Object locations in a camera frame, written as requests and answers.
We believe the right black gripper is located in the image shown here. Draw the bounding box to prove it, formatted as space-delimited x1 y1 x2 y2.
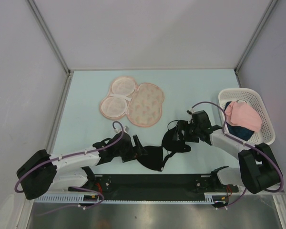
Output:
172 120 201 143

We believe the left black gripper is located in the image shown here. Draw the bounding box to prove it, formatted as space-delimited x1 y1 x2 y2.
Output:
114 135 147 162

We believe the black bra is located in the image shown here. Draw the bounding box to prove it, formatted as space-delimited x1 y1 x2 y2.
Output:
136 126 191 172

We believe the pink patterned laundry bag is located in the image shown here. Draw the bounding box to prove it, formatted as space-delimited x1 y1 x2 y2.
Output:
100 76 164 127

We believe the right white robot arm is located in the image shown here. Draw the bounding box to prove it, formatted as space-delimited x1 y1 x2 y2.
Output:
173 111 284 194

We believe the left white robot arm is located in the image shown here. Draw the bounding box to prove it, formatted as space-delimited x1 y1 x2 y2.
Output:
15 132 148 200

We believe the dark blue garment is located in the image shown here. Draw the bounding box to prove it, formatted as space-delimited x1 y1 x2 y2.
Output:
225 112 254 141

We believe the pink garment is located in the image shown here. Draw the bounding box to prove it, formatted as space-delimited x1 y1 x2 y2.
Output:
225 101 263 132

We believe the white plastic basket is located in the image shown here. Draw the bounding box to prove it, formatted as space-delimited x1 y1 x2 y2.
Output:
218 88 276 145

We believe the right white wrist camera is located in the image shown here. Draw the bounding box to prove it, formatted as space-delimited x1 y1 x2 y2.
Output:
186 109 195 115

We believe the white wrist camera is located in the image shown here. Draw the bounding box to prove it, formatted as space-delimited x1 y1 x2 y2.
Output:
186 109 195 115
114 125 129 133

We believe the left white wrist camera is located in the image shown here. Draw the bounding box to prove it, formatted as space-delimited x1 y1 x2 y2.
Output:
114 125 129 133

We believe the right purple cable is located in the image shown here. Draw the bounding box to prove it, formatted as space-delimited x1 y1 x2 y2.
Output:
187 102 284 212

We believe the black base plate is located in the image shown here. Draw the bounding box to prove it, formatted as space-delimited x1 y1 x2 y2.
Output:
81 171 239 202

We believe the white slotted cable duct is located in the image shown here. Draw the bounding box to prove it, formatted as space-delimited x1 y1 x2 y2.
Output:
35 193 101 204

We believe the right aluminium corner post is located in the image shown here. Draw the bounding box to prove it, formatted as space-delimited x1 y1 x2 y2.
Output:
234 0 279 74

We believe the aluminium corner post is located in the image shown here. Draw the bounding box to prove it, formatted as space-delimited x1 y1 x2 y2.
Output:
26 0 71 74
234 0 279 74

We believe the left aluminium corner post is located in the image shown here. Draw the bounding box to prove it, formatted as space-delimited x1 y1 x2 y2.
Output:
26 0 71 74

